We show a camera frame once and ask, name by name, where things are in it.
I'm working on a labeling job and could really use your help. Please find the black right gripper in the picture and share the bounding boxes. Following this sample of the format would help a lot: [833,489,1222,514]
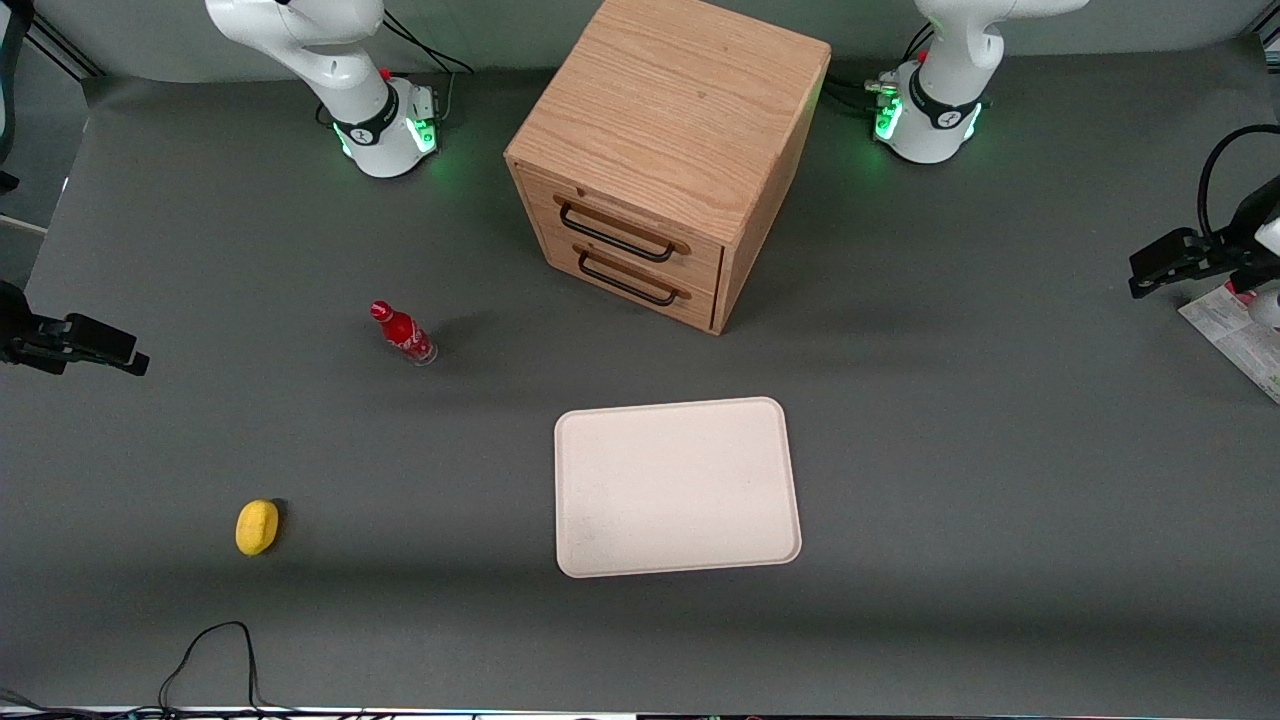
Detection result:
[0,280,151,378]

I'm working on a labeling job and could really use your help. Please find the grey table mat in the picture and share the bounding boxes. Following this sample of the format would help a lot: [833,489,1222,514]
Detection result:
[0,35,1280,714]

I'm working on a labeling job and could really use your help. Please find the black metal drawer handle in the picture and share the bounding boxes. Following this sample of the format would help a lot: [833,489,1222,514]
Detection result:
[574,244,693,308]
[555,196,692,265]

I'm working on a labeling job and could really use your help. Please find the cream rectangular tray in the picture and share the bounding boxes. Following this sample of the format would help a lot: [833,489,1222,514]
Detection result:
[553,396,804,580]

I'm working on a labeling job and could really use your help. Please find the black right arm base cable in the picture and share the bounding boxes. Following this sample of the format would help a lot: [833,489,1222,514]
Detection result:
[383,8,475,119]

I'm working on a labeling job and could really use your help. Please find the thin black looped cable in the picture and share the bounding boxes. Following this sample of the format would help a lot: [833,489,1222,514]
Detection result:
[158,621,301,717]

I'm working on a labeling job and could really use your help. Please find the yellow lemon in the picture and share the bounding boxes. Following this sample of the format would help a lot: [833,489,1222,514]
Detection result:
[235,498,281,557]

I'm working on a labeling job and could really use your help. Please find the red cola bottle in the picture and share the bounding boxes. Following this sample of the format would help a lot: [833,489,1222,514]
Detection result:
[369,299,439,368]

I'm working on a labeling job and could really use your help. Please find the black left arm base cables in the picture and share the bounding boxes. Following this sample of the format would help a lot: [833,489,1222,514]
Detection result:
[826,22,937,117]

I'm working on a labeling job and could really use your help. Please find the thick black gripper cable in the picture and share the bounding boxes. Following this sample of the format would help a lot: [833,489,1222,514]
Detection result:
[1197,124,1280,241]

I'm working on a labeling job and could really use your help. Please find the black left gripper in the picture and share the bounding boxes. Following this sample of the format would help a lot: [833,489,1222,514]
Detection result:
[1129,178,1280,300]

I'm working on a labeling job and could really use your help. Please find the wooden two-drawer cabinet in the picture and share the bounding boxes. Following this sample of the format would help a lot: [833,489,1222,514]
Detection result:
[504,0,833,336]

